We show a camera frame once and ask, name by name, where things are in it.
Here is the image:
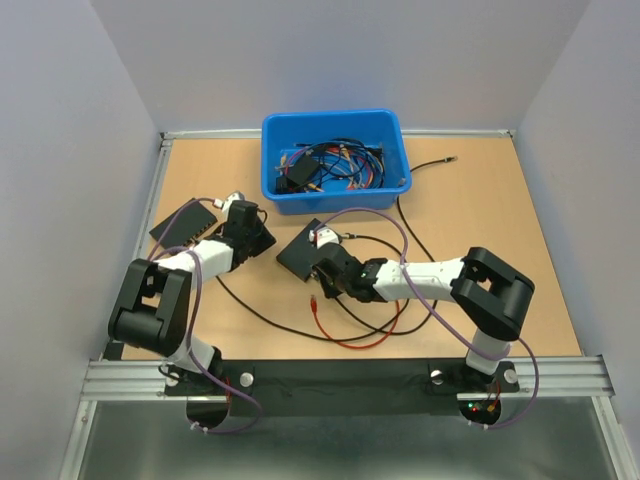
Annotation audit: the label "red ethernet cable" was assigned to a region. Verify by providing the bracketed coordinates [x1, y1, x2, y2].
[308, 294, 399, 350]

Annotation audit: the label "black network switch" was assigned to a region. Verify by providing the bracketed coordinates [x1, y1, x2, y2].
[276, 218, 320, 282]
[149, 199, 217, 249]

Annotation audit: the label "black ethernet cable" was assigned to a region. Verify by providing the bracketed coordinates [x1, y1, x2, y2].
[217, 155, 459, 342]

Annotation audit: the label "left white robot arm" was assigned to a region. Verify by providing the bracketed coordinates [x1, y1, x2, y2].
[108, 195, 276, 394]

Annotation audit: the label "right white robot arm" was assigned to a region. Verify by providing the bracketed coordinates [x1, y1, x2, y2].
[312, 244, 535, 390]

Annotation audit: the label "black power adapter in bin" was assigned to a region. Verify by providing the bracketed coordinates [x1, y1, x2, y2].
[275, 156, 320, 194]

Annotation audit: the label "blue plastic bin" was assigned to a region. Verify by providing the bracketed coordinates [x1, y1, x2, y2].
[261, 109, 412, 215]

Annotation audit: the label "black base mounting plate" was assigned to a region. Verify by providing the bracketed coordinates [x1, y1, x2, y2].
[164, 357, 521, 419]

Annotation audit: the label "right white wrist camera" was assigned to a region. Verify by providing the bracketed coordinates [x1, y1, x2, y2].
[308, 226, 342, 249]

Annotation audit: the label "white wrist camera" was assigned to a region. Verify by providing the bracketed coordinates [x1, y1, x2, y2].
[308, 226, 342, 249]
[212, 191, 245, 213]

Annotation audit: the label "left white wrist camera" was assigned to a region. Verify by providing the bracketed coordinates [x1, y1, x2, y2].
[212, 191, 245, 213]

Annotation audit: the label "tangled cables in bin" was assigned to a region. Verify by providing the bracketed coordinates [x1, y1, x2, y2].
[273, 139, 389, 194]

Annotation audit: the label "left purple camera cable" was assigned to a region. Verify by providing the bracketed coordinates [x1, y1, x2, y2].
[149, 198, 265, 436]

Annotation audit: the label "aluminium table edge rail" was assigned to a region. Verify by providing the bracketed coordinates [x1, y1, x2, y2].
[131, 132, 173, 260]

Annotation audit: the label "front aluminium frame rail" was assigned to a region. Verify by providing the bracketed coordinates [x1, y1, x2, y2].
[80, 357, 615, 401]

